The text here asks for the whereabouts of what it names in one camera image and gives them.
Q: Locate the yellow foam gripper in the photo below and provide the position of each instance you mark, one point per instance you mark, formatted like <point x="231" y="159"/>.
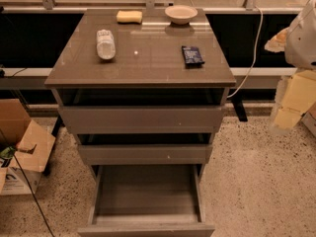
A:
<point x="302" y="43"/>

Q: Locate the grey bottom drawer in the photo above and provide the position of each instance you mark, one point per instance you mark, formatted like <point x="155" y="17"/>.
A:
<point x="147" y="201"/>

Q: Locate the grey drawer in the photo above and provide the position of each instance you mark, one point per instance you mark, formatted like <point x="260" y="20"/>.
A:
<point x="147" y="201"/>
<point x="124" y="111"/>
<point x="145" y="148"/>

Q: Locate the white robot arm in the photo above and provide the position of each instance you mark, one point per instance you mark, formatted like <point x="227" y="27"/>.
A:
<point x="298" y="41"/>

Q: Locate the grey drawer cabinet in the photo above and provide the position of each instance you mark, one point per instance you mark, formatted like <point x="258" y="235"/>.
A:
<point x="148" y="55"/>

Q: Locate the grey middle drawer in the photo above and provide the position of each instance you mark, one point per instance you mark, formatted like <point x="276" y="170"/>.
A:
<point x="145" y="148"/>

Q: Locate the grey top drawer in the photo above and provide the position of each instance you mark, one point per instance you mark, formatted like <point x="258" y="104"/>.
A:
<point x="124" y="111"/>

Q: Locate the cardboard box at right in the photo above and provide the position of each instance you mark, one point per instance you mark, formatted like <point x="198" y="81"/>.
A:
<point x="309" y="120"/>

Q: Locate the dark blue packet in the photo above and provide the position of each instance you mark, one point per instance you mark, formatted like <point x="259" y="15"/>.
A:
<point x="192" y="55"/>

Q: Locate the white bowl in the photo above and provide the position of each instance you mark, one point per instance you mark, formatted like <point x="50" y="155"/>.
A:
<point x="181" y="14"/>

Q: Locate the yellow sponge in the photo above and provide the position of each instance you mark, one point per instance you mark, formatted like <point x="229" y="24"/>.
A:
<point x="126" y="17"/>

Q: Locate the clear plastic bottle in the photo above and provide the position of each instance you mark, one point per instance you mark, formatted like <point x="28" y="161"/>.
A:
<point x="106" y="47"/>

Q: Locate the open cardboard box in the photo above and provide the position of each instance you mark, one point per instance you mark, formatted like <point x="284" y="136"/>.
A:
<point x="25" y="149"/>

